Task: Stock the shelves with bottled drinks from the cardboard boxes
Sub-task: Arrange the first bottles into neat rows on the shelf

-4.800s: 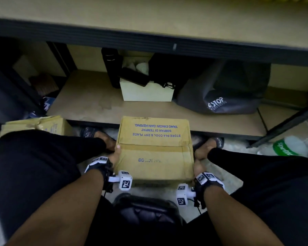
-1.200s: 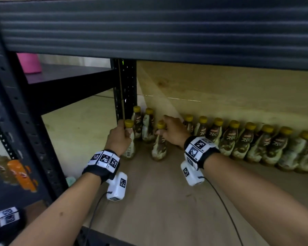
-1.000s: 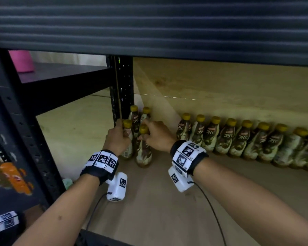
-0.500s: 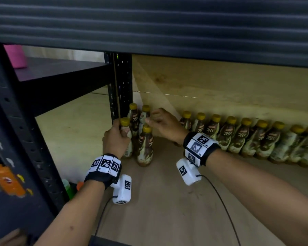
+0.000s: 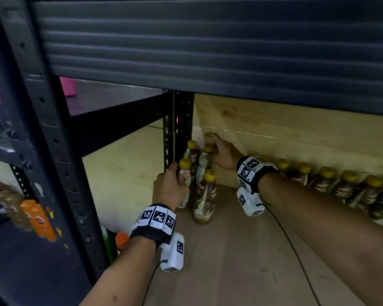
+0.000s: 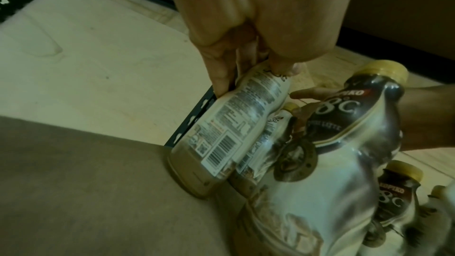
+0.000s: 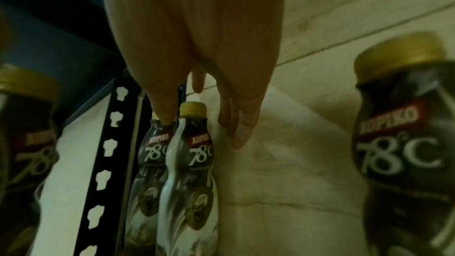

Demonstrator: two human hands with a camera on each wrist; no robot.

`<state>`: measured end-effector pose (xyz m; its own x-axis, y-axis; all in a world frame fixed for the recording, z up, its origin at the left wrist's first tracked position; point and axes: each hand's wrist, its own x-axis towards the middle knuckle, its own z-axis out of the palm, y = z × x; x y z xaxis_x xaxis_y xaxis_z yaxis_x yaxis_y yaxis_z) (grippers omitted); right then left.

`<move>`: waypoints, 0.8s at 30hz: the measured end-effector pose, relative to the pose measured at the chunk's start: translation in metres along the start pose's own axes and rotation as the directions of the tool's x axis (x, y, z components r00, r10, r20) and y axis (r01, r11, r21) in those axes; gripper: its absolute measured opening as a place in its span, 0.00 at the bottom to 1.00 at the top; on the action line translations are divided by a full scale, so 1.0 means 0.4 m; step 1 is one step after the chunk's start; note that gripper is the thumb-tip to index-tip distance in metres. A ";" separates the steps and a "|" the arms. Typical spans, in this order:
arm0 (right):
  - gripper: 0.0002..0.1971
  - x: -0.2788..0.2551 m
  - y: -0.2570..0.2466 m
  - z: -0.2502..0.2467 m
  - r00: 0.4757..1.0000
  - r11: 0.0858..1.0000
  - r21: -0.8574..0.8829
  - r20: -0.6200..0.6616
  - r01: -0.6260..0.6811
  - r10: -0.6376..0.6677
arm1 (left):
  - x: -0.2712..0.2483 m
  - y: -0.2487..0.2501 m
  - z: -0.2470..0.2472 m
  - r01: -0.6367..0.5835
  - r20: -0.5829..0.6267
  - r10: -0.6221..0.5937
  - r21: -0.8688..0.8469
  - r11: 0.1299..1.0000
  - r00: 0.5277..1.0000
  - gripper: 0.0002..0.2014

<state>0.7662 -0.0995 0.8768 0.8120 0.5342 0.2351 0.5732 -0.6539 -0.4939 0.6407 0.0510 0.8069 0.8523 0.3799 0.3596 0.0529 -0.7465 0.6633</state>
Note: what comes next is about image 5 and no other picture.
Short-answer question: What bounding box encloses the person's left hand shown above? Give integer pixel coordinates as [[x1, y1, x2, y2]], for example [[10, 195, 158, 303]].
[[152, 162, 191, 211]]

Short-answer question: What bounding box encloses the person's right hand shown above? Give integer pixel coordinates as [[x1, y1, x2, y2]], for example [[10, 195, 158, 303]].
[[205, 133, 245, 172]]

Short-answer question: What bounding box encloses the wooden shelf with black frame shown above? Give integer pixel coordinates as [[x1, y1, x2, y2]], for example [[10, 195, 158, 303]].
[[0, 0, 383, 306]]

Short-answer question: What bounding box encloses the row of coffee bottles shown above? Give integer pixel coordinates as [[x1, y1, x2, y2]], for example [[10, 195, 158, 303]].
[[274, 157, 383, 232]]

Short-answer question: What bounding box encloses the person's right forearm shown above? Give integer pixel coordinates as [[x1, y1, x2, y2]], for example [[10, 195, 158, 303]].
[[258, 173, 383, 306]]

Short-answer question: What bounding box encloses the person's left forearm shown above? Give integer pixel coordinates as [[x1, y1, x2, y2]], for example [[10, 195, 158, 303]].
[[80, 237, 157, 306]]

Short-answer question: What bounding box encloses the black marker wrist band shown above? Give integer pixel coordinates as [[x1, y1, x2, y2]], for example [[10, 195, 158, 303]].
[[236, 156, 280, 195], [130, 204, 177, 249]]

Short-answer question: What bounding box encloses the grey roller shutter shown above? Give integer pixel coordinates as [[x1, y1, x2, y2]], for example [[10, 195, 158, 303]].
[[29, 0, 383, 117]]

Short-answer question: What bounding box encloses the pink object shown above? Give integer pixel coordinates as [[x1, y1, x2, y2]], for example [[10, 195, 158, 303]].
[[59, 76, 79, 98]]

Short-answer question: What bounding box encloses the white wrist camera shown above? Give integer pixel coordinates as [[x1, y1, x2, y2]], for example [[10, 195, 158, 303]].
[[159, 232, 185, 272], [236, 187, 266, 217]]

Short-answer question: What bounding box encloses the black camera cable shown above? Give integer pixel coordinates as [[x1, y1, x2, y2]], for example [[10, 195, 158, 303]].
[[257, 204, 321, 306], [142, 259, 168, 306]]

